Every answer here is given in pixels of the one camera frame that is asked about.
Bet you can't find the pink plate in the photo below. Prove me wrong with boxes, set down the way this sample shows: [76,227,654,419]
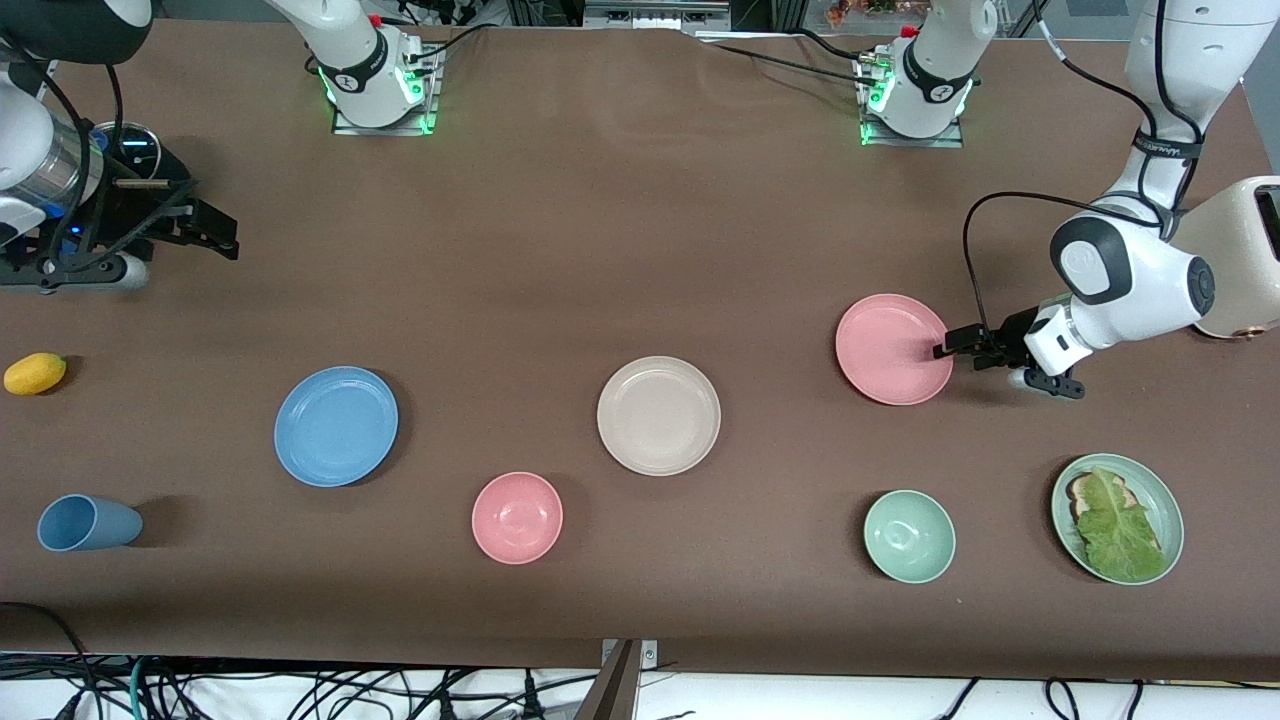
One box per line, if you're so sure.
[835,293,955,407]

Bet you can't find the blue plate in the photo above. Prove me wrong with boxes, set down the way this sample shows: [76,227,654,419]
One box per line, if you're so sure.
[274,366,400,488]

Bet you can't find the glass lid blue knob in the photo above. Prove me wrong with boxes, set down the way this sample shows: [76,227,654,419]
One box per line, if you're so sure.
[95,120,162,181]

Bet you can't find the toast bread slice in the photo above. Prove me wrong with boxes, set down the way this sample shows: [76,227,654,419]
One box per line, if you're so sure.
[1065,472,1137,522]

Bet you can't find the yellow lemon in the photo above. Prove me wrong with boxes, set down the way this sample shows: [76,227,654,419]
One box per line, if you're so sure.
[3,352,68,396]

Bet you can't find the green bowl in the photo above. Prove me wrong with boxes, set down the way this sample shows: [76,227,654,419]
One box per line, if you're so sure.
[863,489,957,584]

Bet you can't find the green lettuce leaf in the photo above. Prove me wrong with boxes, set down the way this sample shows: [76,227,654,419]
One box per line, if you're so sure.
[1073,466,1169,583]

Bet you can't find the green plate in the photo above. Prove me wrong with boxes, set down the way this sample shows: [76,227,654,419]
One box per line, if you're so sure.
[1050,453,1186,586]

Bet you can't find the beige toaster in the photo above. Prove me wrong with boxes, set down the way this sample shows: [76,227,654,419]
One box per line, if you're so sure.
[1170,175,1280,342]

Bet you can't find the blue cup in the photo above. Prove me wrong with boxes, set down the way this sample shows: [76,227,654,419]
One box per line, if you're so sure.
[37,494,144,553]

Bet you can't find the beige plate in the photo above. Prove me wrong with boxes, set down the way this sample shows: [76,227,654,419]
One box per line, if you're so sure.
[597,356,722,477]

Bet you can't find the brown table cover mat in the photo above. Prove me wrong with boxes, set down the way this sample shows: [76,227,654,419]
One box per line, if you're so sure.
[0,18,1280,681]

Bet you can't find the colourful plastic food toys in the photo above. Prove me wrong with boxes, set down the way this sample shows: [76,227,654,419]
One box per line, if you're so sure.
[825,0,931,27]

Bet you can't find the pink bowl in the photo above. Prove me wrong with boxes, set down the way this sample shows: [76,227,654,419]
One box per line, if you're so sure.
[471,471,564,566]

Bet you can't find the grey metal box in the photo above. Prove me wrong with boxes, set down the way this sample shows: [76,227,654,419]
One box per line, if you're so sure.
[585,0,731,31]

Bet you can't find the black pot blue handle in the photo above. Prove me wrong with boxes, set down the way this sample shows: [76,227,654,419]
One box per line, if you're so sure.
[150,145,193,193]

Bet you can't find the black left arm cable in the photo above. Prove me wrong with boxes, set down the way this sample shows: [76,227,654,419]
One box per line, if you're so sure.
[962,0,1206,336]

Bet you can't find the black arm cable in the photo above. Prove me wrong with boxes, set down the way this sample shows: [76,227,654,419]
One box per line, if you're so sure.
[0,35,201,269]
[962,0,1206,336]

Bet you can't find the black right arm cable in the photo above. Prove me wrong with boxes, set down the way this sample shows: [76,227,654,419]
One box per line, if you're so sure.
[0,35,201,269]

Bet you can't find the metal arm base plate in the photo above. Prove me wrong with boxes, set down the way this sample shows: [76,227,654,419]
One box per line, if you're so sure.
[860,55,966,149]
[332,45,441,136]

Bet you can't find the black base cable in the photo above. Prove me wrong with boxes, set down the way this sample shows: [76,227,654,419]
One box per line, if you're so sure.
[400,0,506,81]
[700,28,883,93]

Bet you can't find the black floor cable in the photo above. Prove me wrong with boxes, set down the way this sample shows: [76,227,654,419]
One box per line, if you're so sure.
[0,601,96,720]

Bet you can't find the dark camera pole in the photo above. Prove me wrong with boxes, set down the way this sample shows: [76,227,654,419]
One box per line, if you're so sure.
[575,640,641,720]

